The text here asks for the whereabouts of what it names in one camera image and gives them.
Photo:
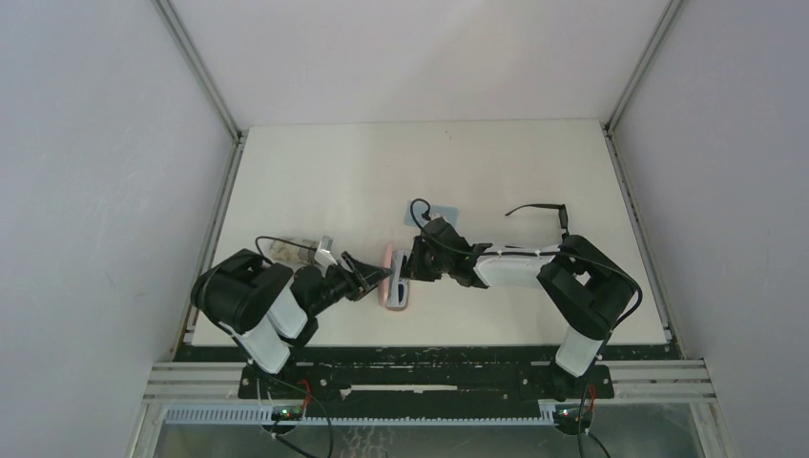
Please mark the map print glasses case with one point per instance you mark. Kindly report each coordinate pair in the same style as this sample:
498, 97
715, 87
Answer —
293, 250

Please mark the pink glasses case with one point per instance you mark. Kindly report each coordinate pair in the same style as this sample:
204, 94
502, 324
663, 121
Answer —
384, 287

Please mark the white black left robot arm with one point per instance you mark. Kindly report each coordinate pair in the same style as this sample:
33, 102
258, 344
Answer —
267, 308

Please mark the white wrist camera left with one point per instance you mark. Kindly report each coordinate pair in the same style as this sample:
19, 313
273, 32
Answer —
323, 253

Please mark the light blue cleaning cloth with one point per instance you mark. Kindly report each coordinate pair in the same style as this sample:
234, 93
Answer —
421, 213

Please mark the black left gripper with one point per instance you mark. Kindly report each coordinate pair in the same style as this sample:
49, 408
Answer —
350, 276

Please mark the white slotted cable duct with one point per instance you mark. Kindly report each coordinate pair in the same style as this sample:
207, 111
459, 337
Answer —
223, 415

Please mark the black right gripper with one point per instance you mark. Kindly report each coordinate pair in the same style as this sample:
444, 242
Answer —
411, 264

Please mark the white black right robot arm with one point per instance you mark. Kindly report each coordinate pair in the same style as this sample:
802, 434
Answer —
588, 289

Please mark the black sunglasses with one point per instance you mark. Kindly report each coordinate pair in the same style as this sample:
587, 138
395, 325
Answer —
548, 211

